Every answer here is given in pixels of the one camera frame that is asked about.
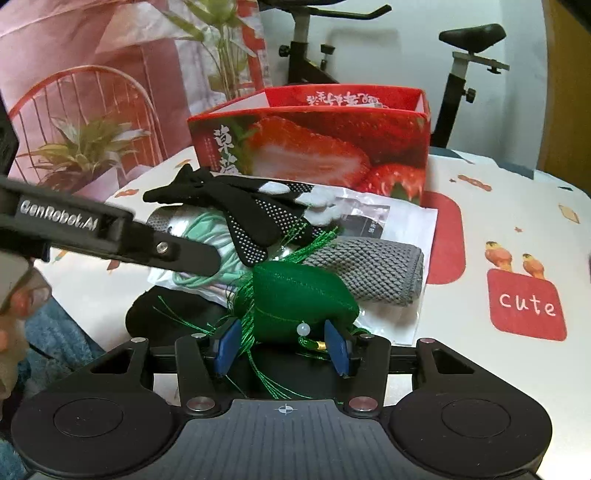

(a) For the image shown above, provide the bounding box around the printed tablecloth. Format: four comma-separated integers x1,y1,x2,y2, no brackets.
44,147,591,418

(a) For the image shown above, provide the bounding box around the clear plastic bag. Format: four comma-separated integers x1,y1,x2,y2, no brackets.
104,178,438,347

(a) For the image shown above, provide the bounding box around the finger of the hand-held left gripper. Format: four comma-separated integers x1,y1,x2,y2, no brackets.
121,220,221,276

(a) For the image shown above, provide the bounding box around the black strap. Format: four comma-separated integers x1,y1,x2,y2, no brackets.
126,290,234,337

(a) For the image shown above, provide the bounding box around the red strawberry print box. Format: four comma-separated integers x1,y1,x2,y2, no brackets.
187,84,431,208

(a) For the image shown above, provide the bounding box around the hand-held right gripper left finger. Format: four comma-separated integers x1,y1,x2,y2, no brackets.
69,318,244,417

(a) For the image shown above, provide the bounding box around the pink plant print curtain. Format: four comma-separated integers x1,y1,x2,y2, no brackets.
0,0,274,206

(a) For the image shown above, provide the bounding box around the grey knitted cloth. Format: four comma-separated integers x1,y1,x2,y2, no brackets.
301,237,424,308

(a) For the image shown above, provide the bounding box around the person's left hand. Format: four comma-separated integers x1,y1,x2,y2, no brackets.
0,265,52,407

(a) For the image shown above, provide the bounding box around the black exercise bike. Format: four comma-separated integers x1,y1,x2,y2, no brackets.
256,0,511,149

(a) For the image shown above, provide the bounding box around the wooden door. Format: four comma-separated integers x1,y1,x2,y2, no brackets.
537,0,591,197

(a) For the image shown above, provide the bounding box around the mint green cable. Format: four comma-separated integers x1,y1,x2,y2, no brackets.
172,210,260,291

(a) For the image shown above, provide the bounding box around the black dotted glove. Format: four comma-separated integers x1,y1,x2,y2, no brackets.
143,165,343,267

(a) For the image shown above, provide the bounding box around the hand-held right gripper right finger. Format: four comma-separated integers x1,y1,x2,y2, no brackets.
323,319,502,417

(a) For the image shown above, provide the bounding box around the blue cloth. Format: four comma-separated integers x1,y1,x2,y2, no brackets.
0,295,108,480

